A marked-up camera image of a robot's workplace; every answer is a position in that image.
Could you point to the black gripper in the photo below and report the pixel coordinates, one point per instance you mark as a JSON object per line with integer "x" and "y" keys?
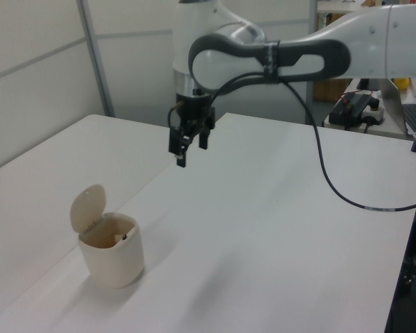
{"x": 192, "y": 107}

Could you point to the white paper trash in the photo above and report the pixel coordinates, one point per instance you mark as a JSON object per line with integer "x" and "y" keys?
{"x": 117, "y": 238}

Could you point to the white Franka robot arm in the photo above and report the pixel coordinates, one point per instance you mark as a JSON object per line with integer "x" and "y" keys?
{"x": 367, "y": 38}

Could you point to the small cream lidded bin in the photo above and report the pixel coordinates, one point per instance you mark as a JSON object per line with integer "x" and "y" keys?
{"x": 114, "y": 263}

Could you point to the black electronics box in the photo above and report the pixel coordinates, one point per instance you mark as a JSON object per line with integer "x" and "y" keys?
{"x": 352, "y": 105}

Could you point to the black monitor stand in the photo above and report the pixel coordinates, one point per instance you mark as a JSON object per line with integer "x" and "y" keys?
{"x": 363, "y": 83}

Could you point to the grey emergency stop button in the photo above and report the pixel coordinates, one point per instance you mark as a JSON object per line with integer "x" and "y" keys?
{"x": 375, "y": 111}

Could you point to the silver laptop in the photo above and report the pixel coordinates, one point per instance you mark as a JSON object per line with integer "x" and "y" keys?
{"x": 393, "y": 100}

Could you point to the yellow round object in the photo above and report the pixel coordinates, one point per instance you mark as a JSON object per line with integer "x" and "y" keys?
{"x": 402, "y": 84}

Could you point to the grey metal partition post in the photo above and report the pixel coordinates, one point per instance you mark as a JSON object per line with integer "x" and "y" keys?
{"x": 309, "y": 104}
{"x": 97, "y": 62}

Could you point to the black metal frame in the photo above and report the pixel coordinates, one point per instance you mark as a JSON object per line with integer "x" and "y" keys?
{"x": 414, "y": 249}

